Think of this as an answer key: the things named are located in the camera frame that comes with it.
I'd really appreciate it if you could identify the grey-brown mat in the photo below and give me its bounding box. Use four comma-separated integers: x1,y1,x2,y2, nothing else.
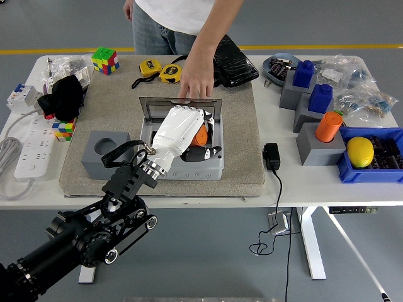
59,55,266,198

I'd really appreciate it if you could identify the black hanging cable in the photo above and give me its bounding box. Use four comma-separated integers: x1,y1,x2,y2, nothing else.
284,206,303,302

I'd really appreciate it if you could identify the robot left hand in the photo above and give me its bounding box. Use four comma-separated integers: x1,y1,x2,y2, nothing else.
147,106,223,170

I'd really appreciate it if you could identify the grey plastic junction box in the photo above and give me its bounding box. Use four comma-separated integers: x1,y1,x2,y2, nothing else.
138,122,225,181

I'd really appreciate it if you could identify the black adapter cord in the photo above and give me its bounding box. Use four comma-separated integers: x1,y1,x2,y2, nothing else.
249,169,283,256

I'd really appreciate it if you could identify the silver metal bracket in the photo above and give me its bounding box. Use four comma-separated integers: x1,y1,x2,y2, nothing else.
267,211,292,236

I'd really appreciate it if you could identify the black cloth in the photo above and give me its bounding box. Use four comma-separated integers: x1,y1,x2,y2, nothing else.
37,74,88,122

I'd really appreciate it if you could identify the black table control panel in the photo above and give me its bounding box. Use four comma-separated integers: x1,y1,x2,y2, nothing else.
329,206,380,215

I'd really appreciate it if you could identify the grey holder block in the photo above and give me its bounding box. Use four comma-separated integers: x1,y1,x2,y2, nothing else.
81,130,132,181
292,93,328,133
279,74,317,111
295,121,347,167

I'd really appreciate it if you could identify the white power strip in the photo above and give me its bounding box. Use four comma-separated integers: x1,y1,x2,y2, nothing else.
14,116,58,182

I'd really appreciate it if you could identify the black power adapter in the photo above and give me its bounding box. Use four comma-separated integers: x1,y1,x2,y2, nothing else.
263,142,281,172

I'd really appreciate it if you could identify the black electronic components heap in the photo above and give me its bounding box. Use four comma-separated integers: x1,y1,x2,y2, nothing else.
269,58,292,78

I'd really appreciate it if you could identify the black capacitors heap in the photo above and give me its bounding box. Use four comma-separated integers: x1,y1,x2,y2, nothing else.
368,134,403,171

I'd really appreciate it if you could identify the smoky transparent box lid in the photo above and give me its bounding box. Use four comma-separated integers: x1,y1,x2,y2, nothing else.
139,96,223,124

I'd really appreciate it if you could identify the person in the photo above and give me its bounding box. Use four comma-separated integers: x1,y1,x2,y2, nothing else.
132,0,221,56

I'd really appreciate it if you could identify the yellow tape measure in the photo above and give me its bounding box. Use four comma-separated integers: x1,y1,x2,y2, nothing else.
131,59,164,89
159,64,183,84

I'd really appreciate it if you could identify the white cable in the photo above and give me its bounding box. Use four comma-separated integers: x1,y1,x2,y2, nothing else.
2,108,43,139

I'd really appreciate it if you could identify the clear bag of parts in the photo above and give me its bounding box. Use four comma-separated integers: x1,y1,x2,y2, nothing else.
313,58,350,92
47,55,95,92
355,91,398,120
343,55,378,92
333,86,372,119

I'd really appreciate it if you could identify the orange cylindrical battery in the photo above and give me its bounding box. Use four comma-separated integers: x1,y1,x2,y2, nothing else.
314,111,343,142
190,123,209,147

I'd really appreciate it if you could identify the blue-grey oval dish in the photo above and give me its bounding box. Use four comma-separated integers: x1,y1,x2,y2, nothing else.
262,52,303,86

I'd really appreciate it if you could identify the yellow lemon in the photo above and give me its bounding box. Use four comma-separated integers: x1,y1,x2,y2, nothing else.
346,137,375,169

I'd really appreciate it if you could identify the person's left hand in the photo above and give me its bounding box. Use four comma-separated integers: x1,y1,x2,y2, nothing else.
178,59,215,105

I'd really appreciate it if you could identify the large Rubik's cube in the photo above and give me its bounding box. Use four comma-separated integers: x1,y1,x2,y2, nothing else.
91,46,120,76

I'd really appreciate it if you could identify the black pouch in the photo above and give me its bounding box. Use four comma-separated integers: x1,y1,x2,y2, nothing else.
172,33,260,89

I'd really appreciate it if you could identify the blue battery block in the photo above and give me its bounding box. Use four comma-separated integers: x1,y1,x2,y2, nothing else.
292,59,317,88
307,83,334,114

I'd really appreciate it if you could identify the white circuit breaker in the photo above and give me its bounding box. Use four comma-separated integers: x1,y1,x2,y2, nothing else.
6,83,43,114

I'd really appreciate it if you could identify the blue plastic bin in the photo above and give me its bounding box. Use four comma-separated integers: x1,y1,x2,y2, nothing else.
335,126,403,185

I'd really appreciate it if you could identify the small Rubik's cube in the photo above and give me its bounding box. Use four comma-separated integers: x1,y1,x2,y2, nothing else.
51,118,76,143

